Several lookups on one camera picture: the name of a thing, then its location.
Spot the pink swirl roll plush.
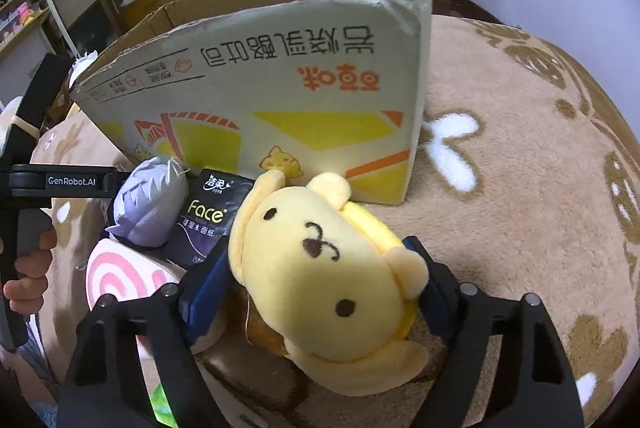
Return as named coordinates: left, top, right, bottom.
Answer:
left=84, top=236, right=227, bottom=357

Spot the yellow dog plush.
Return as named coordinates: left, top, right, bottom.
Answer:
left=228, top=169, right=430, bottom=396

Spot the green tissue pack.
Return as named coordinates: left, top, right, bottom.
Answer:
left=150, top=385, right=178, bottom=428

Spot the person's left hand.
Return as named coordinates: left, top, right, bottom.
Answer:
left=2, top=227, right=58, bottom=315

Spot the blue chibi doll plush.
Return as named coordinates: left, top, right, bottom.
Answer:
left=106, top=156, right=189, bottom=248

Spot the dark Face tissue pack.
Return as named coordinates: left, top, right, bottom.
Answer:
left=162, top=169, right=254, bottom=269

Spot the printed cardboard box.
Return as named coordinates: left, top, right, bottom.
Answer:
left=72, top=0, right=432, bottom=205

